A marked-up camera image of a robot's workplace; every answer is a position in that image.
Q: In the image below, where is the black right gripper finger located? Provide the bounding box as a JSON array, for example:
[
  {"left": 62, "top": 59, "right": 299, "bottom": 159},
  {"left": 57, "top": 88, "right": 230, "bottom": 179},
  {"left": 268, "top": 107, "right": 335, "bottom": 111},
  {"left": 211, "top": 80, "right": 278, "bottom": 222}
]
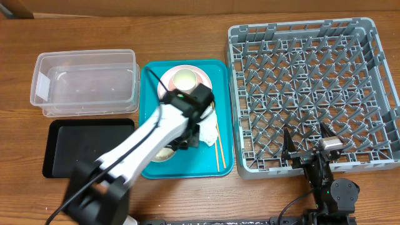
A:
[
  {"left": 319, "top": 121, "right": 337, "bottom": 138},
  {"left": 281, "top": 128, "right": 296, "bottom": 156}
]

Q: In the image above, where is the white napkin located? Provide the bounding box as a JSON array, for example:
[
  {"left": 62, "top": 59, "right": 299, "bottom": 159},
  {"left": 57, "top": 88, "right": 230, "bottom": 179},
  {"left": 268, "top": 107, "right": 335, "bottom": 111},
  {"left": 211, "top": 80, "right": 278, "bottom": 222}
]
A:
[{"left": 198, "top": 106, "right": 218, "bottom": 146}]

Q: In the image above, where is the grey small bowl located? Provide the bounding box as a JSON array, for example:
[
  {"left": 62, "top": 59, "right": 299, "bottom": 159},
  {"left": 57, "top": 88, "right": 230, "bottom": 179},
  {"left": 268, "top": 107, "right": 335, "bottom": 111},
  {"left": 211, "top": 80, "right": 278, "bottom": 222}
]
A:
[{"left": 152, "top": 147, "right": 176, "bottom": 163}]

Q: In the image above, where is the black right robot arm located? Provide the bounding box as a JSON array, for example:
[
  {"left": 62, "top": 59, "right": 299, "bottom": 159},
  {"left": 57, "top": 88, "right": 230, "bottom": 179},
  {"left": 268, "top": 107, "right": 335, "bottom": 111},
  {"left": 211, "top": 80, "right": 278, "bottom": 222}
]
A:
[{"left": 276, "top": 122, "right": 360, "bottom": 224}]

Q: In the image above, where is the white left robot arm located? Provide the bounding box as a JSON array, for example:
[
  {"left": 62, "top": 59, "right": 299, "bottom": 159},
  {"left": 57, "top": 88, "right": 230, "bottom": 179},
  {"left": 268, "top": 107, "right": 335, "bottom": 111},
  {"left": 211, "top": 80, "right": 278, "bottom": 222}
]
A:
[{"left": 46, "top": 84, "right": 214, "bottom": 224}]

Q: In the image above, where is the grey dishwasher rack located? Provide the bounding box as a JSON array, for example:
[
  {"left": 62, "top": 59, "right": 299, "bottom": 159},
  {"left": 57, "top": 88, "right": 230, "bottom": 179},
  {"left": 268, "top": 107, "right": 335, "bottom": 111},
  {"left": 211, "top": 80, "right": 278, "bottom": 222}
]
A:
[{"left": 227, "top": 17, "right": 399, "bottom": 179}]

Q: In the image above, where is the teal plastic tray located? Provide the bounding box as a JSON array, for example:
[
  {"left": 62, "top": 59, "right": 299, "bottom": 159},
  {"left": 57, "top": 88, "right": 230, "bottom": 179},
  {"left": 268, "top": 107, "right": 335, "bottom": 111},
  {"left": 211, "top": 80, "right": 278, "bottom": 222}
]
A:
[{"left": 142, "top": 59, "right": 234, "bottom": 179}]

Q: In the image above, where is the pink small bowl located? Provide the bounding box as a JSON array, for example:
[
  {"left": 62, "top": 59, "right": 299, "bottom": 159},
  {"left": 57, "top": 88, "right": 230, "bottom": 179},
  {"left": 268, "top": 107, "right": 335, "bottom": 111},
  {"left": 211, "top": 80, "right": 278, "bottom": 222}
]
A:
[{"left": 168, "top": 74, "right": 203, "bottom": 90}]

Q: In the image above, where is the white paper cup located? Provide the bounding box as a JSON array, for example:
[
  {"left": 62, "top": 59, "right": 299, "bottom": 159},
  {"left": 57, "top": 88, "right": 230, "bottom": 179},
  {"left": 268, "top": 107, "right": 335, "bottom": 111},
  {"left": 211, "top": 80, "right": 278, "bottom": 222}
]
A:
[{"left": 172, "top": 68, "right": 198, "bottom": 94}]

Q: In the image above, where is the pink plate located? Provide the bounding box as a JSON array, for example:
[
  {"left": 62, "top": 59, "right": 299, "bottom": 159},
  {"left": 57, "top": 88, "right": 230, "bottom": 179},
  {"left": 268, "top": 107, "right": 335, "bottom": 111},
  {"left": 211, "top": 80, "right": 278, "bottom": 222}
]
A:
[{"left": 157, "top": 65, "right": 213, "bottom": 99}]

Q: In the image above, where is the clear plastic bin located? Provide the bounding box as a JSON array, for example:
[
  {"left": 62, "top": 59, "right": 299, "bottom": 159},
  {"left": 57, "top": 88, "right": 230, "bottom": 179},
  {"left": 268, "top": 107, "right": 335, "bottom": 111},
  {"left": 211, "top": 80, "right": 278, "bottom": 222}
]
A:
[{"left": 30, "top": 49, "right": 140, "bottom": 118}]

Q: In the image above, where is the black tray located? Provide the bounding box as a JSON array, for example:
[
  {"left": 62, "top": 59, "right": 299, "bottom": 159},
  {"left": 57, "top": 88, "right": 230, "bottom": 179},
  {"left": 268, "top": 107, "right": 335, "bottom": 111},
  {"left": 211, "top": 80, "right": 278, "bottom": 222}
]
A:
[{"left": 42, "top": 118, "right": 135, "bottom": 178}]

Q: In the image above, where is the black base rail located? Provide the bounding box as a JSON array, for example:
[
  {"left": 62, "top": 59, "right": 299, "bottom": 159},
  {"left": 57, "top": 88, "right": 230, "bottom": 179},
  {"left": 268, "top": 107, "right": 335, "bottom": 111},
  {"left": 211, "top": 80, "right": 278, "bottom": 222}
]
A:
[{"left": 137, "top": 216, "right": 357, "bottom": 225}]

